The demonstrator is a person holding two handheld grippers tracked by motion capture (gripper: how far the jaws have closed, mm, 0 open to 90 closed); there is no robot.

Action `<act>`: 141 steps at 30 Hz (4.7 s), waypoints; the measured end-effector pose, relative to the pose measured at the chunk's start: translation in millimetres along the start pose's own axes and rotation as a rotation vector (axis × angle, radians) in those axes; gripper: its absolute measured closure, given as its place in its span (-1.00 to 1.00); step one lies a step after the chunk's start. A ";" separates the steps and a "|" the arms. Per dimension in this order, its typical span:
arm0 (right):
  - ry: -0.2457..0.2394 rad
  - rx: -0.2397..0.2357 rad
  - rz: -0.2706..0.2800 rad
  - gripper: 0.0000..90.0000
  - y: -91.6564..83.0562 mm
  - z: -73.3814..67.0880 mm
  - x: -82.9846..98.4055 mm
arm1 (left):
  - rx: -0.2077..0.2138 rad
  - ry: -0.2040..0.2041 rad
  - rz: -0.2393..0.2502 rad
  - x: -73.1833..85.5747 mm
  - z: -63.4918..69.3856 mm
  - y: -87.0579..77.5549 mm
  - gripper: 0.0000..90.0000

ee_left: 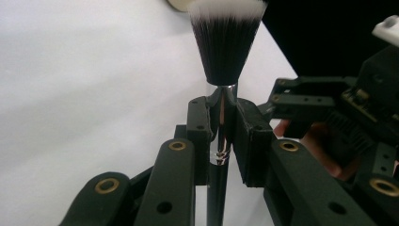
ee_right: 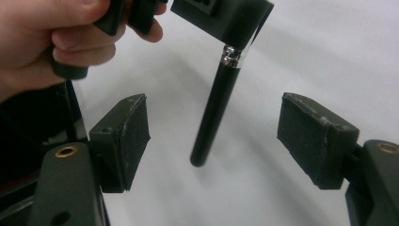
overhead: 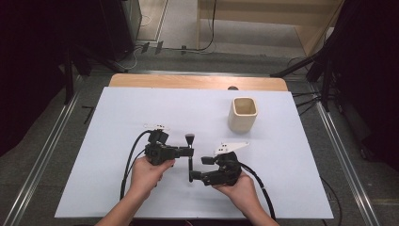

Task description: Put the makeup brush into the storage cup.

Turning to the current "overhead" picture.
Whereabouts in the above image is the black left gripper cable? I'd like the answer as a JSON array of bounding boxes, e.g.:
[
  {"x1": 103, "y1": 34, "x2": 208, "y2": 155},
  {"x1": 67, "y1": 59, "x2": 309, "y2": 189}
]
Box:
[{"x1": 120, "y1": 129, "x2": 152, "y2": 202}]

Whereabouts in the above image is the black hex key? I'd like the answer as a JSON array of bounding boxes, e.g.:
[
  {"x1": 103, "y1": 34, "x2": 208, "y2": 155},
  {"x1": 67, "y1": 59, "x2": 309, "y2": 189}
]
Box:
[{"x1": 81, "y1": 105, "x2": 95, "y2": 125}]

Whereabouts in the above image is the bundle of black cables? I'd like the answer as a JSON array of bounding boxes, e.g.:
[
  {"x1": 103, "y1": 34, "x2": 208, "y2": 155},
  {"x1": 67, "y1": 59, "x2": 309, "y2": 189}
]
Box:
[{"x1": 291, "y1": 89, "x2": 324, "y2": 117}]

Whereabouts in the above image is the black makeup brush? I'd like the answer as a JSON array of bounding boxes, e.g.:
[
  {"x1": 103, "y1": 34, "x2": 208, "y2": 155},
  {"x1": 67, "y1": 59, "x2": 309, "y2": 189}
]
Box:
[{"x1": 184, "y1": 133, "x2": 197, "y2": 184}]

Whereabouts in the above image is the white table board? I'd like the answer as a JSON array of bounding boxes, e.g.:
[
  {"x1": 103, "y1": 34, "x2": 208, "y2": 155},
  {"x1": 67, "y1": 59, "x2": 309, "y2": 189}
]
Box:
[{"x1": 55, "y1": 87, "x2": 334, "y2": 219}]

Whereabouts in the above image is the black metal stand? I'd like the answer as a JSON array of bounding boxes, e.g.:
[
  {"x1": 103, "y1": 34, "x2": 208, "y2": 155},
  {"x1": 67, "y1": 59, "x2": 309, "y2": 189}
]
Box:
[
  {"x1": 61, "y1": 43, "x2": 127, "y2": 106},
  {"x1": 269, "y1": 46, "x2": 334, "y2": 113}
]

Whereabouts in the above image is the thin black floor cable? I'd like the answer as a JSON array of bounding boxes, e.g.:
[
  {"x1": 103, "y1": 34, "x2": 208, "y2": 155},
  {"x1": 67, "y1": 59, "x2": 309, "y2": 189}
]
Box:
[{"x1": 319, "y1": 176, "x2": 343, "y2": 226}]

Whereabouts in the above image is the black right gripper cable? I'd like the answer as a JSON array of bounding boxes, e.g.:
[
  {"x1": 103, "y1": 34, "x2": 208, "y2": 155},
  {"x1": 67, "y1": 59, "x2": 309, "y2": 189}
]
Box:
[{"x1": 239, "y1": 161, "x2": 278, "y2": 221}]

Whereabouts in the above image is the beige square cup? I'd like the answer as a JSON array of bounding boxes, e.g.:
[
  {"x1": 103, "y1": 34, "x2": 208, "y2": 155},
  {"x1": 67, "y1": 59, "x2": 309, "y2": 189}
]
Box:
[{"x1": 228, "y1": 96, "x2": 259, "y2": 133}]

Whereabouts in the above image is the person's right hand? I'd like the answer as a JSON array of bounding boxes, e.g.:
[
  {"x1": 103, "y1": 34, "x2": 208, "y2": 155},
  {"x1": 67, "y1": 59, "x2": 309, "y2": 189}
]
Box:
[{"x1": 212, "y1": 170, "x2": 263, "y2": 218}]

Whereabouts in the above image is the person's left hand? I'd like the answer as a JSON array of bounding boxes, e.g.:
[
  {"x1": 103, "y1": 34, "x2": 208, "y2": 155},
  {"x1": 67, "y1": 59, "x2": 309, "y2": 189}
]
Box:
[{"x1": 129, "y1": 154, "x2": 176, "y2": 201}]

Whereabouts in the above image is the light wooden shelf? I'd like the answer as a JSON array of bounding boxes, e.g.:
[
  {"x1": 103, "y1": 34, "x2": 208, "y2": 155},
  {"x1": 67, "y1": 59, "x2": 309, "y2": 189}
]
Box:
[{"x1": 196, "y1": 0, "x2": 346, "y2": 58}]

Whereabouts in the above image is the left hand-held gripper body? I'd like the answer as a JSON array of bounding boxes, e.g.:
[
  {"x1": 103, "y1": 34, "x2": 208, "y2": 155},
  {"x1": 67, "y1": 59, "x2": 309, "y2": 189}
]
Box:
[{"x1": 143, "y1": 122, "x2": 182, "y2": 167}]

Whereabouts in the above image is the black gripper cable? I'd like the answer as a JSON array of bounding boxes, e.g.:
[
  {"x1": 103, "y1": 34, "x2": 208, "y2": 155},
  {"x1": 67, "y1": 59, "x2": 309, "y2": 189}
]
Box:
[
  {"x1": 239, "y1": 161, "x2": 278, "y2": 221},
  {"x1": 120, "y1": 129, "x2": 152, "y2": 202}
]

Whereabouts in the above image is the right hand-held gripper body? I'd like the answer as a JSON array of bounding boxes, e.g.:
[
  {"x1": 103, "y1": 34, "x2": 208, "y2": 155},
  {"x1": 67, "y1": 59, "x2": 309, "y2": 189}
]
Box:
[{"x1": 201, "y1": 140, "x2": 251, "y2": 187}]

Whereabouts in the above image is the white floor cable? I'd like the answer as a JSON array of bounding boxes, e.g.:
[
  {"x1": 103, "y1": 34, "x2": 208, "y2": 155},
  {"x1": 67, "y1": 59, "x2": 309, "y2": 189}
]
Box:
[{"x1": 122, "y1": 46, "x2": 141, "y2": 71}]

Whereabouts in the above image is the dark curtain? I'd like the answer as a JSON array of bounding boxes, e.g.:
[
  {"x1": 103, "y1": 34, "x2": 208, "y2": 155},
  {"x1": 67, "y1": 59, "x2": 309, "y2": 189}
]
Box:
[
  {"x1": 0, "y1": 0, "x2": 106, "y2": 157},
  {"x1": 326, "y1": 0, "x2": 399, "y2": 173}
]

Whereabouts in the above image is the black cabinet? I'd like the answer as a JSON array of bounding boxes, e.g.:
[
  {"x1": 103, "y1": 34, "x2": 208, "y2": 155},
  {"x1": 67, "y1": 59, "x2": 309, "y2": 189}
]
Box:
[{"x1": 99, "y1": 0, "x2": 143, "y2": 62}]

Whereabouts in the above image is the aluminium floor rail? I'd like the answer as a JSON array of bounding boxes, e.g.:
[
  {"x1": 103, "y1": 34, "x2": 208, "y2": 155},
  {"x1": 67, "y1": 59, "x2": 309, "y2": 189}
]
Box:
[
  {"x1": 314, "y1": 101, "x2": 381, "y2": 226},
  {"x1": 2, "y1": 90, "x2": 81, "y2": 226}
]

